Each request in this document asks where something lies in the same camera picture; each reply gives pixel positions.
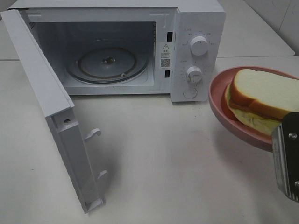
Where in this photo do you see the round white door button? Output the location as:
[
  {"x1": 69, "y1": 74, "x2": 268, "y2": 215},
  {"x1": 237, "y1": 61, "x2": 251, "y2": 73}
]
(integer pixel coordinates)
[{"x1": 183, "y1": 88, "x2": 198, "y2": 99}]

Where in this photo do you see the white timer knob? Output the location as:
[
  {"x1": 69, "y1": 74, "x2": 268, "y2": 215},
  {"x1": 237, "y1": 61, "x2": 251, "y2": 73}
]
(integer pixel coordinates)
[{"x1": 186, "y1": 66, "x2": 203, "y2": 84}]

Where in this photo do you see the pink round plate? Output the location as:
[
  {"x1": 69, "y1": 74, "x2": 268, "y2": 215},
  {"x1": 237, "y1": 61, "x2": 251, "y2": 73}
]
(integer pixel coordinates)
[{"x1": 209, "y1": 66, "x2": 298, "y2": 152}]

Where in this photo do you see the sandwich with yellow filling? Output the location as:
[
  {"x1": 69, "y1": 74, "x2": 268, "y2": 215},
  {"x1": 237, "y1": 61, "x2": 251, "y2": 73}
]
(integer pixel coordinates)
[{"x1": 224, "y1": 69, "x2": 299, "y2": 136}]

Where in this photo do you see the white warning label sticker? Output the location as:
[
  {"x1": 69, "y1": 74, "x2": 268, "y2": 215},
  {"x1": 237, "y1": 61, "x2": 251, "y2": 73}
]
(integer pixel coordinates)
[{"x1": 158, "y1": 42, "x2": 173, "y2": 70}]

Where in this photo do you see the glass microwave turntable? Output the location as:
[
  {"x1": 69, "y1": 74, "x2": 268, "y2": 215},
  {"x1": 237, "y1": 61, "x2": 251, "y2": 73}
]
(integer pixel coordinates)
[{"x1": 66, "y1": 39, "x2": 153, "y2": 84}]

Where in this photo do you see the white microwave oven body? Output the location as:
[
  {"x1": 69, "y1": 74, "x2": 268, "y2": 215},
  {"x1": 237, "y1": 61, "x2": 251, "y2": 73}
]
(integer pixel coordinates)
[{"x1": 6, "y1": 0, "x2": 226, "y2": 102}]

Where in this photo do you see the upper white power knob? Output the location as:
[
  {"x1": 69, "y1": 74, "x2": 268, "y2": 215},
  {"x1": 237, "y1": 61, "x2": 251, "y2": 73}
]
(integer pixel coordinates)
[{"x1": 190, "y1": 35, "x2": 209, "y2": 56}]

